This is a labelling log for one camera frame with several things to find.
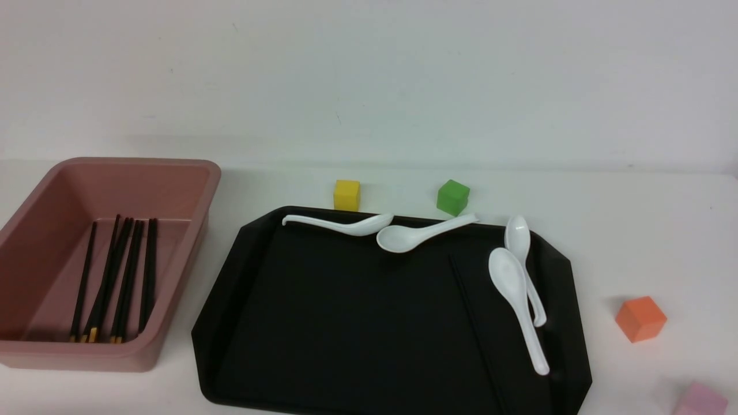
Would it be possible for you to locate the orange cube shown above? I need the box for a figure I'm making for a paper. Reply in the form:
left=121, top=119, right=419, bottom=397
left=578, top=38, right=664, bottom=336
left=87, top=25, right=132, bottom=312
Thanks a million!
left=616, top=295, right=668, bottom=342

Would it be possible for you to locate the pink cube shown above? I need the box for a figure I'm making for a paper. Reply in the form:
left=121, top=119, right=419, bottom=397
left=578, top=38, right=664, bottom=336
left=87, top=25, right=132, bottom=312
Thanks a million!
left=672, top=381, right=728, bottom=414

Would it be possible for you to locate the white spoon centre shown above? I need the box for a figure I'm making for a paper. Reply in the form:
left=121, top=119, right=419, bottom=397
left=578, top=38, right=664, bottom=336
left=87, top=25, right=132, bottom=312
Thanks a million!
left=376, top=213, right=480, bottom=253

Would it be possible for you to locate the black chopstick on tray right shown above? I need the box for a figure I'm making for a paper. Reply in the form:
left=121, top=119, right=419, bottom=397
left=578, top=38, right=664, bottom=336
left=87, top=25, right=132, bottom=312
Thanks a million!
left=448, top=254, right=507, bottom=414

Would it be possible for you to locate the white spoon front right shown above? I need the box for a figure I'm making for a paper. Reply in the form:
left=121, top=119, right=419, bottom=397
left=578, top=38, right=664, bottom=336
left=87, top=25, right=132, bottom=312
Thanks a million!
left=488, top=247, right=550, bottom=376

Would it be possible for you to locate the white spoon far left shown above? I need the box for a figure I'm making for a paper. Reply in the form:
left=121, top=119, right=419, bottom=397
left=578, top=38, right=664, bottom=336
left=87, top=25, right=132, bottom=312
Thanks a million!
left=281, top=213, right=394, bottom=237

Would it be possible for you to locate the pink plastic bin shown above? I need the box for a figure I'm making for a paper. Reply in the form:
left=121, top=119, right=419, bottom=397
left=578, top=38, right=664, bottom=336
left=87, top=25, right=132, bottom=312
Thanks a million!
left=1, top=157, right=221, bottom=371

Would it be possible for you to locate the green cube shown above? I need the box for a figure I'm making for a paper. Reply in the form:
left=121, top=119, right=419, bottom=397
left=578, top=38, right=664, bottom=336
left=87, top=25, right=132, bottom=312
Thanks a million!
left=436, top=179, right=471, bottom=216

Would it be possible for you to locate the black plastic tray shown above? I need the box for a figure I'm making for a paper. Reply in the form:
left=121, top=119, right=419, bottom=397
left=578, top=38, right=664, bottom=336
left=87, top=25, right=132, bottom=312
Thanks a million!
left=191, top=206, right=592, bottom=414

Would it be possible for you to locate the white spoon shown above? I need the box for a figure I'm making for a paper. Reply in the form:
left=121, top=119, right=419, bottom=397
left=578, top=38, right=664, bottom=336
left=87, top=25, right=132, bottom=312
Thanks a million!
left=376, top=213, right=480, bottom=253
left=488, top=247, right=550, bottom=376
left=281, top=213, right=394, bottom=237
left=504, top=215, right=547, bottom=328

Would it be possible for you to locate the black chopstick bin leftmost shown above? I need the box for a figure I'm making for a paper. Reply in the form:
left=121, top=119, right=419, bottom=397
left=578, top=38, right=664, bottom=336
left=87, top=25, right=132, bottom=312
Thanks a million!
left=69, top=221, right=97, bottom=342

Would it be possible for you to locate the yellow cube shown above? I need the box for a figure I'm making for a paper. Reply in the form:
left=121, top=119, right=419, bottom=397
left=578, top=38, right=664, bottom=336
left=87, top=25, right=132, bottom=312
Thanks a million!
left=334, top=180, right=361, bottom=211

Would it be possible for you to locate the white spoon back right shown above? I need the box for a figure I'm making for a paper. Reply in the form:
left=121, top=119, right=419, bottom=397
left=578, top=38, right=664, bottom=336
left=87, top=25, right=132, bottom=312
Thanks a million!
left=504, top=215, right=547, bottom=328

